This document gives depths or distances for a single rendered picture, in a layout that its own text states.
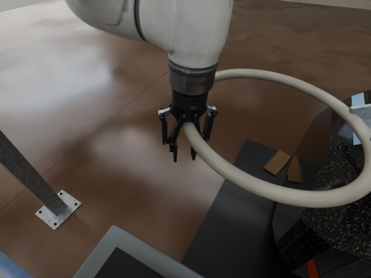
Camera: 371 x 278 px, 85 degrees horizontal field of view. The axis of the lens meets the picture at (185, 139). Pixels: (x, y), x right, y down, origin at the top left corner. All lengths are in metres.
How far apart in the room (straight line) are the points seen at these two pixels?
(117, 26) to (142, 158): 1.35
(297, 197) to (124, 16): 0.41
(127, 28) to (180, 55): 0.10
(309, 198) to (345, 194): 0.07
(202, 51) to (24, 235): 1.50
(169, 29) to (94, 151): 1.57
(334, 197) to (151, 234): 1.07
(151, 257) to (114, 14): 0.44
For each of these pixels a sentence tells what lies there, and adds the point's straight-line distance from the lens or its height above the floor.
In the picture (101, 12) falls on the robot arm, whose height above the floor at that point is 1.17.
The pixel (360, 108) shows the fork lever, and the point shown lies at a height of 0.93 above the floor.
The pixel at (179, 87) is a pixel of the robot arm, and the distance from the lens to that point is 0.38.
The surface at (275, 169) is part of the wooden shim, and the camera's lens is 1.66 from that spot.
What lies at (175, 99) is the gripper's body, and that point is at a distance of 0.41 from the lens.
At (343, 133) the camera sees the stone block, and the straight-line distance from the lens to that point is 0.89.
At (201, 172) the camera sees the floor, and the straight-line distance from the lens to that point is 1.54.
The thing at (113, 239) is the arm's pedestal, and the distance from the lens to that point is 0.51.
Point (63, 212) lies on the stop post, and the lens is 1.58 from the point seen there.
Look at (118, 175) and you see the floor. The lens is 1.60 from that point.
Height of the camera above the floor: 1.26
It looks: 45 degrees down
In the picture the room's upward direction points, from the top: straight up
